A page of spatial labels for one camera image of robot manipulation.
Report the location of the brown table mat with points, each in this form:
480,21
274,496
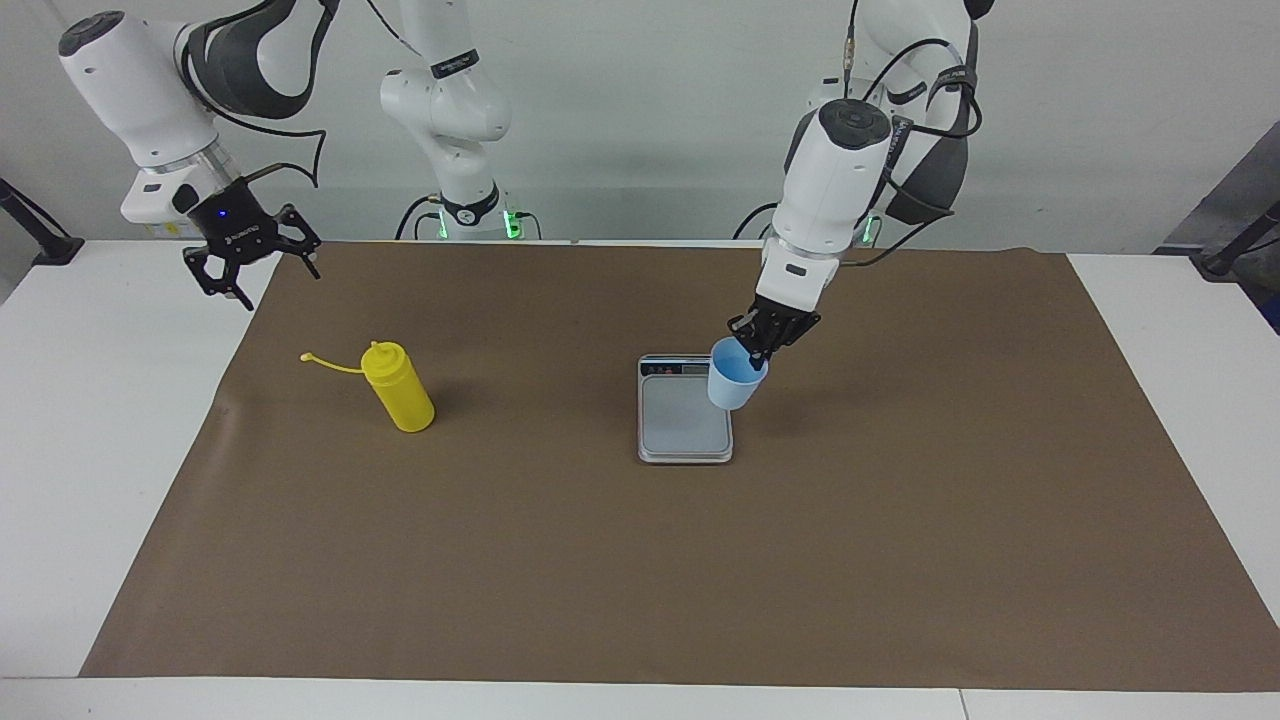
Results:
500,550

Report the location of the light blue plastic cup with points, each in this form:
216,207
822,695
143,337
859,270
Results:
735,390

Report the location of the yellow squeeze bottle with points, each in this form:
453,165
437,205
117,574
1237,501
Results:
400,395

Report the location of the silver digital kitchen scale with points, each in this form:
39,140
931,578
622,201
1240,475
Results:
685,420

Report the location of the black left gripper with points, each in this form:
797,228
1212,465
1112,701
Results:
790,318

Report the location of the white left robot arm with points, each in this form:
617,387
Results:
835,190

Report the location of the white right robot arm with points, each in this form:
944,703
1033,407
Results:
130,90

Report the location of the black clamp stand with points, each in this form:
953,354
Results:
1230,252
45,245

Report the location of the dark grey panel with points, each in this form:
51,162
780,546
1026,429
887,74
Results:
1250,190

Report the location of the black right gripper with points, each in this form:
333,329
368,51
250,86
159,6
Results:
232,220

